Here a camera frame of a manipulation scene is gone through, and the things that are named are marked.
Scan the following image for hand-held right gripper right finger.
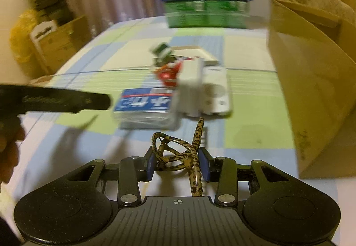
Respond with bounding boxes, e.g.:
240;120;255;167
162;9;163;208
198;147;290;206

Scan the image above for white paper bag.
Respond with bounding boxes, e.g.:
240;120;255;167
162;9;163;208
29;19;59;42

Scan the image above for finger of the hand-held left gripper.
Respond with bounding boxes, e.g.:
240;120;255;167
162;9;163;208
0;83;112;117

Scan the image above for checkered bedsheet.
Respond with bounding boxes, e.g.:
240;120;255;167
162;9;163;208
21;15;302;246

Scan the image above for yellow plastic bag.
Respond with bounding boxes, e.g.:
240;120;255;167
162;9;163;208
9;9;38;63

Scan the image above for person's left hand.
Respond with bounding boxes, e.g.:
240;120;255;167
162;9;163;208
0;124;26;184

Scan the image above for white adapter block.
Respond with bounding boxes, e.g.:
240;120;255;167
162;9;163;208
177;58;206;118

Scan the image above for green drink carton pack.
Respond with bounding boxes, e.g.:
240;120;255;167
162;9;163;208
164;0;251;29

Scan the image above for cardboard storage box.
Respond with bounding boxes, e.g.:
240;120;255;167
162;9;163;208
29;15;93;75

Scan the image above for leopard print eyeglasses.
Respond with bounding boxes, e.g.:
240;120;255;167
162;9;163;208
151;117;208;197

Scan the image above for red round toy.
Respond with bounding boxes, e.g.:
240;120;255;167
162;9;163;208
157;58;184;87

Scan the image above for small green white bottle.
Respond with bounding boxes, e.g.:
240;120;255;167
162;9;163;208
151;42;175;61

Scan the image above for blue and white packet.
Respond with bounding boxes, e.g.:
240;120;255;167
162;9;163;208
113;87;181;130

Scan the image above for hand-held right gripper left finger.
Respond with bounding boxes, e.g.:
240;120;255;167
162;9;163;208
65;147;154;206

